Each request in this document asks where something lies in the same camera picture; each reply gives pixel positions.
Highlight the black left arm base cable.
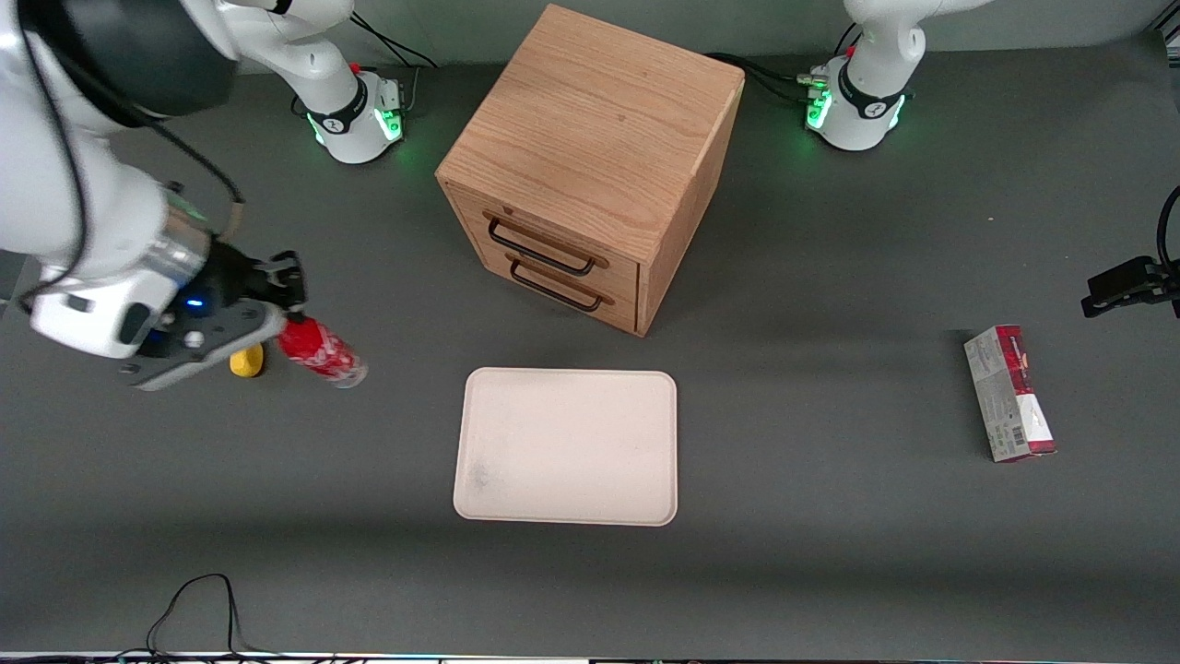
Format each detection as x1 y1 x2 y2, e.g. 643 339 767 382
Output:
705 52 817 104

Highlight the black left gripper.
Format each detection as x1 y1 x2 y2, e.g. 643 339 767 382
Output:
1081 258 1180 319

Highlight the wooden two-drawer cabinet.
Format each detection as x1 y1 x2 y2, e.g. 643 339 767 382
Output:
435 4 746 338

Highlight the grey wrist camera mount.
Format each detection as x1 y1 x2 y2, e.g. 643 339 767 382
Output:
118 304 287 392

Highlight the cream plastic tray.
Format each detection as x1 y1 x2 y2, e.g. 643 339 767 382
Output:
453 367 679 528

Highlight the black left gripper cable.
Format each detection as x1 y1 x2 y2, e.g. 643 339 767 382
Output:
1156 184 1180 270

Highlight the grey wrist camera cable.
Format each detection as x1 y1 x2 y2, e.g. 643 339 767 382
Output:
18 28 248 310

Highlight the black right arm base cable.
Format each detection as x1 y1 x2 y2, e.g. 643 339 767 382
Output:
348 11 440 71

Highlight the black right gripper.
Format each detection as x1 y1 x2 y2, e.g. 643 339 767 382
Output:
180 236 311 326

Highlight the red coke bottle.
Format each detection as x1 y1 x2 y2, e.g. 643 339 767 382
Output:
277 314 370 389

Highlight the black looped table cable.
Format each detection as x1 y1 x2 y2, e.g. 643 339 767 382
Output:
146 573 282 661

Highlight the black arm base cable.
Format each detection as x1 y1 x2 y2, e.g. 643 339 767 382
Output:
348 11 440 71
705 52 817 104

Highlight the black metal drawer handle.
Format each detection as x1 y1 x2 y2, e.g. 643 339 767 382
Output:
487 217 598 278
509 258 606 313

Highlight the red plaid cardboard box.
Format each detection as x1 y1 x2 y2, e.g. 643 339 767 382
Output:
963 325 1058 464

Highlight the wooden drawer front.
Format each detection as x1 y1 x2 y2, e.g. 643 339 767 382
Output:
456 189 642 298
479 249 640 333

